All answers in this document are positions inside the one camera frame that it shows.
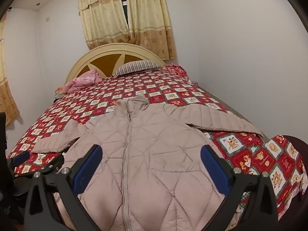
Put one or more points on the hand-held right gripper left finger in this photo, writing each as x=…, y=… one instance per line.
x=87, y=170

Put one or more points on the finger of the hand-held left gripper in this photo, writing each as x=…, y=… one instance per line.
x=54, y=164
x=20, y=159

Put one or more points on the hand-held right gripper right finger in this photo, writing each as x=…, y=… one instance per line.
x=215, y=170

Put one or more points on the beige quilted puffer jacket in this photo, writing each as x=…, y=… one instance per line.
x=156, y=161

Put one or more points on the beige side curtain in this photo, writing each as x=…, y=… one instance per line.
x=6, y=89

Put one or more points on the pink blanket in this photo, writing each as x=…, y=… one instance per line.
x=81, y=80

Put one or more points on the red printed patchwork bedspread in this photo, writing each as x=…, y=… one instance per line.
x=156, y=89

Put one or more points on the cream wooden bed headboard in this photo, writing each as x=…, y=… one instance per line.
x=101, y=65

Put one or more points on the red printed cloth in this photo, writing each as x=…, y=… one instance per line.
x=176, y=69

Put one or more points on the striped pillow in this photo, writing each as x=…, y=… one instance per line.
x=137, y=67

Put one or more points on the beige floral curtain panel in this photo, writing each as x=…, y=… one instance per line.
x=151, y=16
x=103, y=16

